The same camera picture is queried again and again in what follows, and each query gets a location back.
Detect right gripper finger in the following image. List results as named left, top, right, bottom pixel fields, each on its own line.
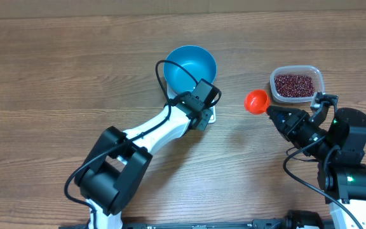
left=266, top=106, right=301, bottom=118
left=268, top=111, right=289, bottom=140

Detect red scoop with blue handle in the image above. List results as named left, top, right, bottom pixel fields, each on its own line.
left=244, top=89, right=275, bottom=117

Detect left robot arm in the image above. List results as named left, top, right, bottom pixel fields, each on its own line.
left=74, top=103, right=192, bottom=228

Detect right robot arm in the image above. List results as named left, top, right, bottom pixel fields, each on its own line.
left=266, top=106, right=366, bottom=228

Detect white kitchen scale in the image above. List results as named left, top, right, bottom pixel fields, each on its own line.
left=166, top=83, right=217, bottom=124

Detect blue bowl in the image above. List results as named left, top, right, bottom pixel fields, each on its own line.
left=163, top=45, right=217, bottom=94

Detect red beans in container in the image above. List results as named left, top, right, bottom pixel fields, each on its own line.
left=274, top=74, right=315, bottom=97

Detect clear plastic container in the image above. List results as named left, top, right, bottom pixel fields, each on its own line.
left=269, top=65, right=325, bottom=104

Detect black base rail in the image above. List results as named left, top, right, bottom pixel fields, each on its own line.
left=58, top=209, right=333, bottom=229

